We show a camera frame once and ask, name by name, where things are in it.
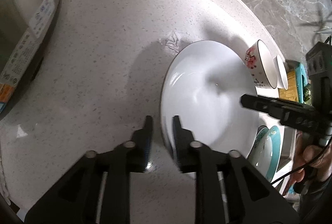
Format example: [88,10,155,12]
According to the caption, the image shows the white bowl red flower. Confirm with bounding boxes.
[244,39,277,89]

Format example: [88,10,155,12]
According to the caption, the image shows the stainless steel rice cooker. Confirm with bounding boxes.
[1,0,61,119]

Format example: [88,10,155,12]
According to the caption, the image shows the large white plate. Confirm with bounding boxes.
[160,40,259,160]

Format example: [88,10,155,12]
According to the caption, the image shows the teal rimmed plate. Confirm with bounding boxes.
[247,126,281,183]

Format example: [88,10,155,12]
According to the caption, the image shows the green leafy vegetables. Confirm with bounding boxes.
[303,83,312,106]

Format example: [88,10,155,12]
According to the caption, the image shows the person's right hand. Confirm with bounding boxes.
[285,131,331,192]

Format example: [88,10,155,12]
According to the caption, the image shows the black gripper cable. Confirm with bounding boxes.
[271,135,332,185]

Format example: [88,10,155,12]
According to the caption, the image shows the teal colander basket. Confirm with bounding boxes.
[294,62,308,103]

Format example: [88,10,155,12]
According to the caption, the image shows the small white bowl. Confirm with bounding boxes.
[274,55,289,90]

